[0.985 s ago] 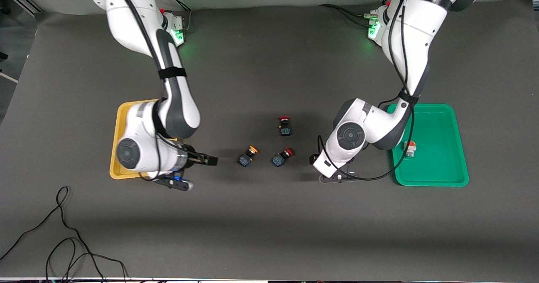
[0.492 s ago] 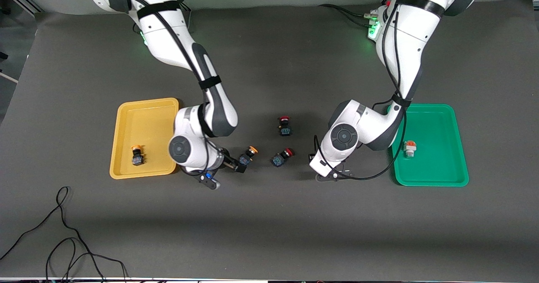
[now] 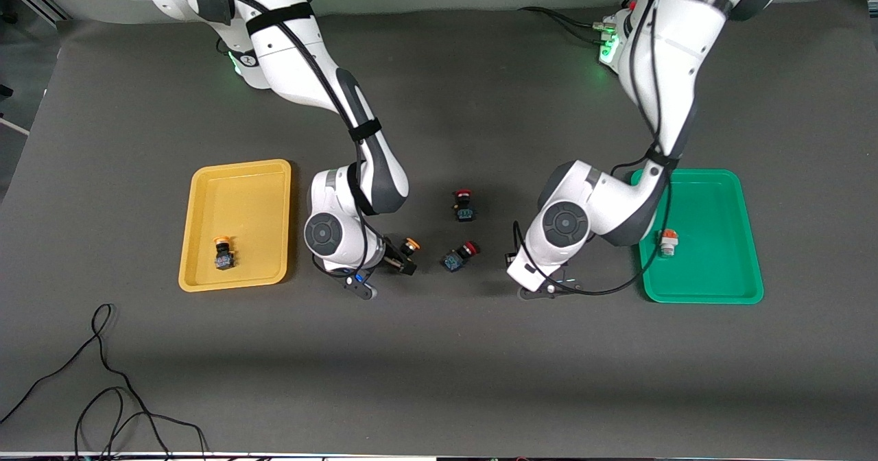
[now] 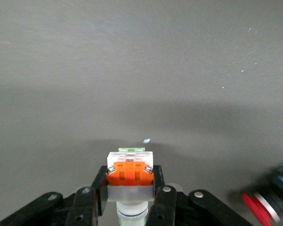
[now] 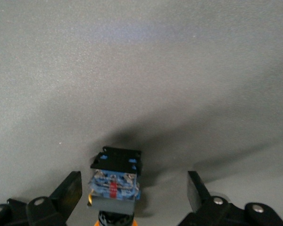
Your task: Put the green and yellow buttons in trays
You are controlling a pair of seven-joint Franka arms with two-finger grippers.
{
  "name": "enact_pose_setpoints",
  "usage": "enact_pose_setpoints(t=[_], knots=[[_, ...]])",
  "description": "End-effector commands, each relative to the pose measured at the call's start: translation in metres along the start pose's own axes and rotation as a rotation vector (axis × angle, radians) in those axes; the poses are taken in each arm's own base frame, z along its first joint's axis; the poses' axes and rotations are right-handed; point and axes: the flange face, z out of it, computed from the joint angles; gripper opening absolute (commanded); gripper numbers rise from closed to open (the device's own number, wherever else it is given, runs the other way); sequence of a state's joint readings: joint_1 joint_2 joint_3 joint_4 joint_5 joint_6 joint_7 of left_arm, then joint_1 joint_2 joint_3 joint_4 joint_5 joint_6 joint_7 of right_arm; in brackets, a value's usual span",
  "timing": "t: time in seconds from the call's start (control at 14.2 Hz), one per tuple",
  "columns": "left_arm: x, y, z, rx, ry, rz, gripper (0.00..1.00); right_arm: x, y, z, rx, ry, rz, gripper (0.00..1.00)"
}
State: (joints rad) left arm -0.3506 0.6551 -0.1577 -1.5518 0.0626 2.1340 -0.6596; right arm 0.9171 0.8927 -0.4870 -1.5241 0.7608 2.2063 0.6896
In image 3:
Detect yellow plastic tray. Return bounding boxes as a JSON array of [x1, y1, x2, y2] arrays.
[[178, 159, 292, 292]]

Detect green plastic tray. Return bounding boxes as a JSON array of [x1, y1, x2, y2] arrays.
[[637, 168, 765, 305]]

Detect red push button switch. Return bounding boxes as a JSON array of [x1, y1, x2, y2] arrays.
[[453, 188, 477, 223], [442, 241, 479, 273]]

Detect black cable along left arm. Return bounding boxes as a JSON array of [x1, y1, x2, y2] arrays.
[[511, 0, 678, 296]]

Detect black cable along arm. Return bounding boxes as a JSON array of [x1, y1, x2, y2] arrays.
[[511, 0, 678, 296], [122, 0, 386, 271]]

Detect black cable along right arm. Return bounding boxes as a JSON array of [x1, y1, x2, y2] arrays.
[[122, 0, 386, 271]]

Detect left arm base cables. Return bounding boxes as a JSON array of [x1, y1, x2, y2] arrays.
[[518, 0, 642, 45]]

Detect loose black cable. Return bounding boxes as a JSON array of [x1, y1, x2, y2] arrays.
[[0, 303, 210, 460]]

